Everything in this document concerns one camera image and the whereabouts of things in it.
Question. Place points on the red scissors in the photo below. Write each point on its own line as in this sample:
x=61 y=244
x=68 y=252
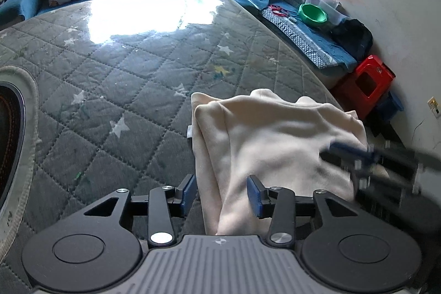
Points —
x=278 y=10

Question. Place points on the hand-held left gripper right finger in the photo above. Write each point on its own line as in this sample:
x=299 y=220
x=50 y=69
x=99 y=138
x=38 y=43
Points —
x=255 y=196

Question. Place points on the wall outlet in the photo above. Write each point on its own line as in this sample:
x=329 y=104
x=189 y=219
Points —
x=434 y=107

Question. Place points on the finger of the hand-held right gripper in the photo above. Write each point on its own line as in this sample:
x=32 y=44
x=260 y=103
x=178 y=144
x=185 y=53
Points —
x=348 y=147
x=344 y=165

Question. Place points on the cream sweater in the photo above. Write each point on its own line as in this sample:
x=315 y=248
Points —
x=275 y=142

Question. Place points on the clear plastic container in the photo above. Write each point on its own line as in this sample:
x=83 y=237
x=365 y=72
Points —
x=332 y=10

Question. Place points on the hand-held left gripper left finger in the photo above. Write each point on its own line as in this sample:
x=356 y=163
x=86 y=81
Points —
x=188 y=192

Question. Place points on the red plastic stool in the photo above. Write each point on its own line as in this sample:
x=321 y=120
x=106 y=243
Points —
x=375 y=70

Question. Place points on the black bag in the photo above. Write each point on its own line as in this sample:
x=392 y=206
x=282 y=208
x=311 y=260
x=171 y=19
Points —
x=355 y=39

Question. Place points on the blue plastic stool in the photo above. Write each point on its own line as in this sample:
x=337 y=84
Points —
x=391 y=106

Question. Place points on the blue blanket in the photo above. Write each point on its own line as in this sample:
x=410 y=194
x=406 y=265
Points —
x=324 y=46

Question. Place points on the green bowl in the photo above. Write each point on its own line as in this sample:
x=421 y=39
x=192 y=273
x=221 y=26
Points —
x=311 y=15

